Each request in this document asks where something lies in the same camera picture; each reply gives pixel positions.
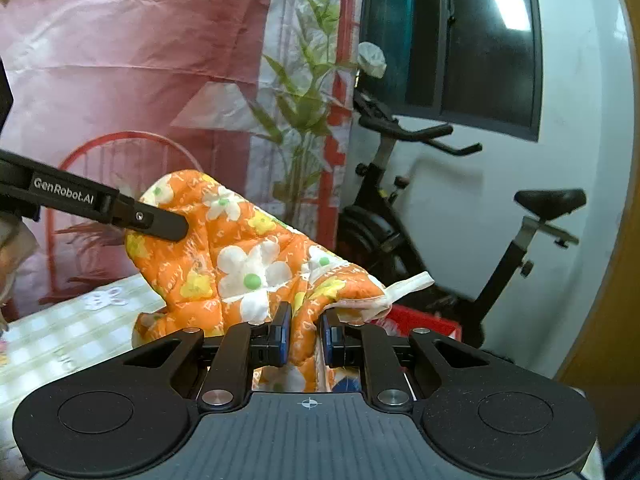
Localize checked rabbit print tablecloth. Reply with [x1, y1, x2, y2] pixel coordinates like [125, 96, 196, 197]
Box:
[0, 271, 173, 480]

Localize black exercise bike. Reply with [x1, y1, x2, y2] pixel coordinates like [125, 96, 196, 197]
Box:
[337, 91, 587, 362]

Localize dark window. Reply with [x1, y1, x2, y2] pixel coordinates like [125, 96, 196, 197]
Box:
[357, 0, 544, 142]

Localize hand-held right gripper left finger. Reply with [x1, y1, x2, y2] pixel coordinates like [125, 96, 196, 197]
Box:
[119, 302, 293, 414]

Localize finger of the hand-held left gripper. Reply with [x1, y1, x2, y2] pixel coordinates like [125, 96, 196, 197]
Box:
[111, 191, 190, 242]

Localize printed wall poster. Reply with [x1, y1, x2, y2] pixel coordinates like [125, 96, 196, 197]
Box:
[0, 0, 367, 322]

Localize red strawberry print box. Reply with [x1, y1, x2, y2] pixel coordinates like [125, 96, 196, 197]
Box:
[384, 303, 464, 347]

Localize orange floral oven mitt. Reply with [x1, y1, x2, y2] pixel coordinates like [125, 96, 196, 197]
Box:
[125, 170, 435, 394]

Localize white plastic bag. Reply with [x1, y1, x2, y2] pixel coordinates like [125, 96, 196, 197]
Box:
[357, 41, 387, 80]

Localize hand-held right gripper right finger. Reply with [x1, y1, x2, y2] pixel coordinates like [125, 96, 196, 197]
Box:
[320, 309, 493, 414]

